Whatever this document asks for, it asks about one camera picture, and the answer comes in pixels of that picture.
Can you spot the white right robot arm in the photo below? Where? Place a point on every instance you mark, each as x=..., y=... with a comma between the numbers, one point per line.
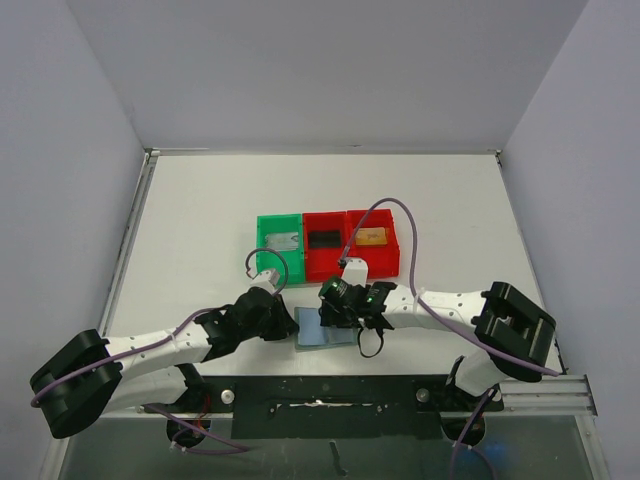
x=513, y=335

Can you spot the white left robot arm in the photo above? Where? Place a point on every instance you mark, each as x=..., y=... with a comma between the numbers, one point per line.
x=92, y=374

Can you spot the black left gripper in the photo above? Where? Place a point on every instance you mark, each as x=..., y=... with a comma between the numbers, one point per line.
x=284, y=324

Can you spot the silver VIP card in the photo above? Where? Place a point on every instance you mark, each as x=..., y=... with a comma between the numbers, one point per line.
x=282, y=241

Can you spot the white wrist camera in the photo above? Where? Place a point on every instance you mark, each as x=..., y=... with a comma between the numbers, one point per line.
x=267, y=280
x=355, y=271

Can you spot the red plastic bin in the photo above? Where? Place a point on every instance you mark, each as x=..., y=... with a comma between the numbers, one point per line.
x=320, y=264
x=383, y=262

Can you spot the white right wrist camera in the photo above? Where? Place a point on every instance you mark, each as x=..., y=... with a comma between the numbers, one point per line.
x=355, y=271

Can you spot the green plastic bin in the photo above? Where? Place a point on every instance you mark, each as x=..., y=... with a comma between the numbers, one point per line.
x=295, y=260

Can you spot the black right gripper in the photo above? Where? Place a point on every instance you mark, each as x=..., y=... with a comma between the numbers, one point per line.
x=331, y=314

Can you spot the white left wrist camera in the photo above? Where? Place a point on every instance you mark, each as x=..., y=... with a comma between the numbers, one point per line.
x=267, y=280

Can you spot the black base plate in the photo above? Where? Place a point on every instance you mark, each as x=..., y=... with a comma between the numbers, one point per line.
x=327, y=407

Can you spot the grey-green card holder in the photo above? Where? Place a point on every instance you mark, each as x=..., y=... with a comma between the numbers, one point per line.
x=313, y=336

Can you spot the red plastic bin middle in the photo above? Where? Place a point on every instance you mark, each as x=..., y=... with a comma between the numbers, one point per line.
x=320, y=264

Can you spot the aluminium frame rail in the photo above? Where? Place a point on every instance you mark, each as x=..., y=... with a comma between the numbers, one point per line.
x=151, y=287

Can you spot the gold card in bin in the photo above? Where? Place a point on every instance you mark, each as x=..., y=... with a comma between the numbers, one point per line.
x=371, y=237

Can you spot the black card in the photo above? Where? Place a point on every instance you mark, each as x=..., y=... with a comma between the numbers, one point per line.
x=324, y=239

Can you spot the red plastic bin right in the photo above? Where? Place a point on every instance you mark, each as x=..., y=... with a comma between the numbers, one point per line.
x=383, y=262

